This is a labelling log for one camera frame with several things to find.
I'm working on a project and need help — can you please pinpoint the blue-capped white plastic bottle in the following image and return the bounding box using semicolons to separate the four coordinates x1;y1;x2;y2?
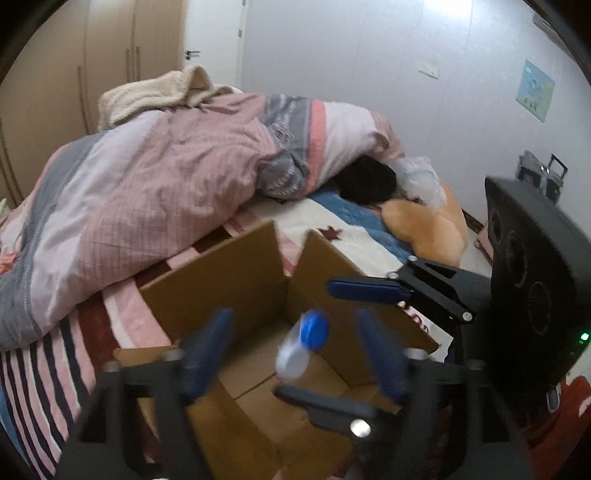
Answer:
276;309;329;381

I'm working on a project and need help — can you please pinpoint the red sleeved forearm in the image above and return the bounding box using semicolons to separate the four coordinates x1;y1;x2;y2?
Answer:
525;376;590;479

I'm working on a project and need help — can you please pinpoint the orange plush toy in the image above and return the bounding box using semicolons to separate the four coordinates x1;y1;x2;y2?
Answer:
381;183;468;267

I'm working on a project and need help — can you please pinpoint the striped pink bed blanket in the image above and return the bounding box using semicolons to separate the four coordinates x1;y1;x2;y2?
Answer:
0;188;463;480

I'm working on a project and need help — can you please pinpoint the clear plastic bag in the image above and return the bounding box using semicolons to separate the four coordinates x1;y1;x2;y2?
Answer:
388;156;447;212

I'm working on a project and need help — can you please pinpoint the black cushion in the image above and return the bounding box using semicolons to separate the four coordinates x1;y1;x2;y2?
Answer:
334;156;398;205

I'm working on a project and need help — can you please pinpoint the brown cardboard box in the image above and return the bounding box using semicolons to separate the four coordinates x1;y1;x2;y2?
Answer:
113;220;441;480

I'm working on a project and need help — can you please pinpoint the pink grey striped duvet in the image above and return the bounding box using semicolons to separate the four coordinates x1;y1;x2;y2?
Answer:
1;93;403;350

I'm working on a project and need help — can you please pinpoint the beige fleece blanket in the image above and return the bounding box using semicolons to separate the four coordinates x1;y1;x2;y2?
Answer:
97;65;240;131

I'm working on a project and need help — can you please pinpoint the beige wooden wardrobe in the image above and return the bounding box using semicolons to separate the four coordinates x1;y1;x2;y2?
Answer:
1;1;186;206

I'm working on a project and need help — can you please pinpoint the white door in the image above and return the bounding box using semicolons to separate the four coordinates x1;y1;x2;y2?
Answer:
183;0;247;87

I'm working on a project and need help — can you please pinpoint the grey radio with handle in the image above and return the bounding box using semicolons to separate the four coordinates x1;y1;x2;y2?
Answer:
516;151;568;204

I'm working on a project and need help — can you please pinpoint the blue wall poster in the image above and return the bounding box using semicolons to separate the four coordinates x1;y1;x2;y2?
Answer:
516;60;555;123

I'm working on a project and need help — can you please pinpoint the white wall switch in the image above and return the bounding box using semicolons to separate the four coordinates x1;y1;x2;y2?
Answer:
415;60;440;79

